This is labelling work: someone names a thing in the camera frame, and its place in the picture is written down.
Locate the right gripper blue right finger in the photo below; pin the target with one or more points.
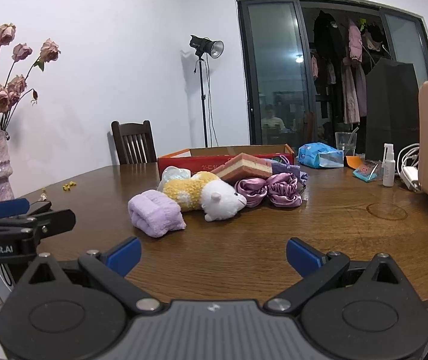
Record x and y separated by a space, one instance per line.
319 271

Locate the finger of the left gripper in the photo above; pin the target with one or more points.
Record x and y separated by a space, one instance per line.
53 223
22 207

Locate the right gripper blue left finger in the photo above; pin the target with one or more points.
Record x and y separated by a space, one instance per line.
105 273

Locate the lilac towel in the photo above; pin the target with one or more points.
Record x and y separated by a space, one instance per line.
155 213

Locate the clear bagged white item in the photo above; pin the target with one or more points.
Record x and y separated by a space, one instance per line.
173 173

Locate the yellow white plush toy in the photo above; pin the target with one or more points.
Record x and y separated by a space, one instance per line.
205 191

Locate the fallen pink bud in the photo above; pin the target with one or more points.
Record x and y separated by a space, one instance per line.
43 195

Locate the yellow petals on table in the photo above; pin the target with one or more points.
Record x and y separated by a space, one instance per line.
68 186

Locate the purple satin scrunchie right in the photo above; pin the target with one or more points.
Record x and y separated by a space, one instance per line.
282 190

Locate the purple satin scrunchie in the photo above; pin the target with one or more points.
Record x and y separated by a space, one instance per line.
253 189
282 190

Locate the purple satin scrunchie left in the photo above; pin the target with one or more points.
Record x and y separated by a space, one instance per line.
253 189

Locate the dried pink roses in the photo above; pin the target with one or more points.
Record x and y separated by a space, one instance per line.
17 62

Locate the lavender cloth pouch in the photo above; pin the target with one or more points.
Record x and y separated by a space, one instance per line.
282 164

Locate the small blue packet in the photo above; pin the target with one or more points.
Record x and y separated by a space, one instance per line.
369 171

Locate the blue tissue pack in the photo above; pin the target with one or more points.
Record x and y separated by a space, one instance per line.
318 155

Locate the orange flat item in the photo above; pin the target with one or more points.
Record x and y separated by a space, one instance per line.
353 161

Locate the dark wooden chair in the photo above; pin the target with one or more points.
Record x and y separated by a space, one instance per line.
134 143

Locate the white spray bottle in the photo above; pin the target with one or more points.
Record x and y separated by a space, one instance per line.
388 165

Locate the clear drinking glass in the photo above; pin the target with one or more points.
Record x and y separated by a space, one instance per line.
347 142

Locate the red cardboard box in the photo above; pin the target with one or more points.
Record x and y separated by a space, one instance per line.
208 159

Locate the black paper bag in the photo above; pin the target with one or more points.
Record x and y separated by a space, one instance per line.
392 108

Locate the dark sliding glass door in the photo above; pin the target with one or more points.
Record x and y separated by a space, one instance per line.
310 65

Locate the hanging clothes on rack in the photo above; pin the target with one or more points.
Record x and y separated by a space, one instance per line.
345 46

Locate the studio light on stand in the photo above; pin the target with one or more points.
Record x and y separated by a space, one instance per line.
204 50

